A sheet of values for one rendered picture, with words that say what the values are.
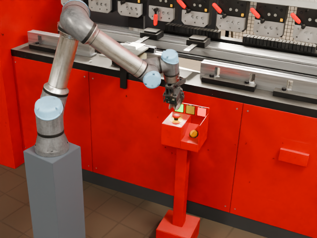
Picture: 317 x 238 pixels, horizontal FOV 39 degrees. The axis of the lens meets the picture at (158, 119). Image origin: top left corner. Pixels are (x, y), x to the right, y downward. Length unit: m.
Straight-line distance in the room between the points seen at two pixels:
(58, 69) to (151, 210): 1.28
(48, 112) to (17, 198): 1.29
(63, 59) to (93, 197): 1.30
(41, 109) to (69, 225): 0.61
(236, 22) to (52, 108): 1.07
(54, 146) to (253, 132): 1.09
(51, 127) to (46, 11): 1.56
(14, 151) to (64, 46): 1.53
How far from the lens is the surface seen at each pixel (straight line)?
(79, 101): 2.91
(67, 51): 1.98
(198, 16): 2.50
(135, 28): 2.71
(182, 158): 2.37
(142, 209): 2.94
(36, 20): 3.30
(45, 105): 1.95
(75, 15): 1.83
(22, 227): 2.89
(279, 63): 2.72
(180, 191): 2.49
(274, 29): 2.39
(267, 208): 2.71
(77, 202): 2.21
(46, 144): 2.00
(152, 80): 1.87
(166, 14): 2.56
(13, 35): 3.14
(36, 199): 2.18
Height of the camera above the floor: 1.81
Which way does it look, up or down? 27 degrees down
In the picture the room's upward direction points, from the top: 2 degrees clockwise
